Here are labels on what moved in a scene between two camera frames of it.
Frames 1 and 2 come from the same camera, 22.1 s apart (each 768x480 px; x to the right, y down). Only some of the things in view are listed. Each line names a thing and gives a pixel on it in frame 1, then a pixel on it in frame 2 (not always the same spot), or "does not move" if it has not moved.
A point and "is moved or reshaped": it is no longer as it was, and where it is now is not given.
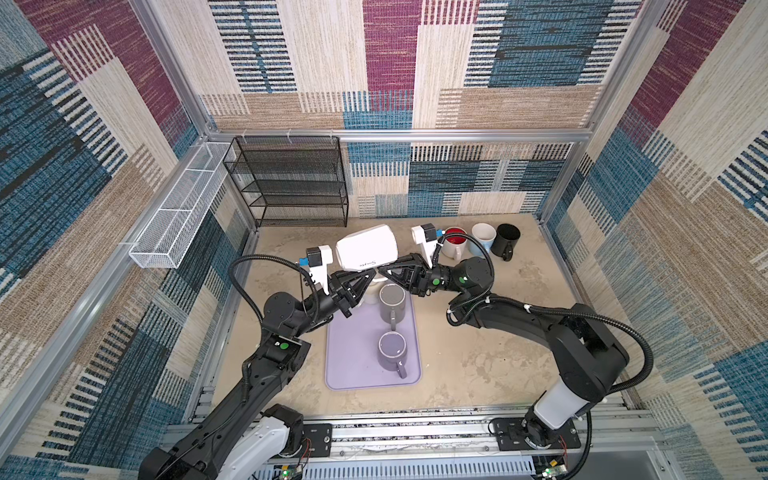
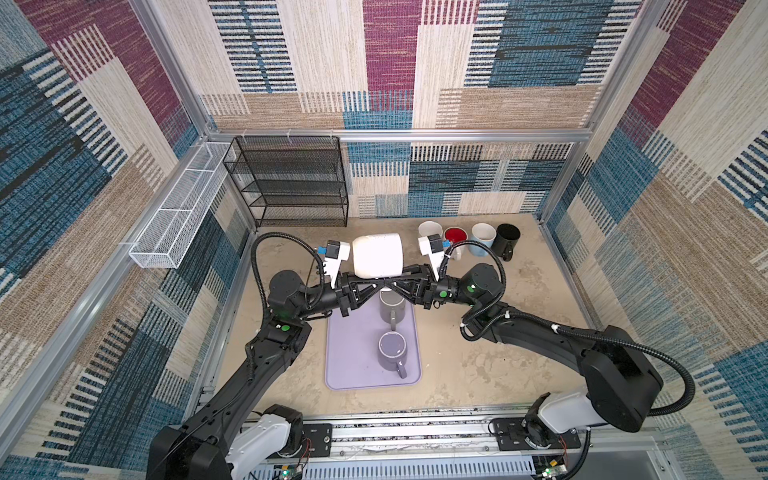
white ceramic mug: (455, 245) does not move
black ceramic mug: (506, 239) does not move
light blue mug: (486, 234) does not move
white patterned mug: (368, 248) is moved or reshaped
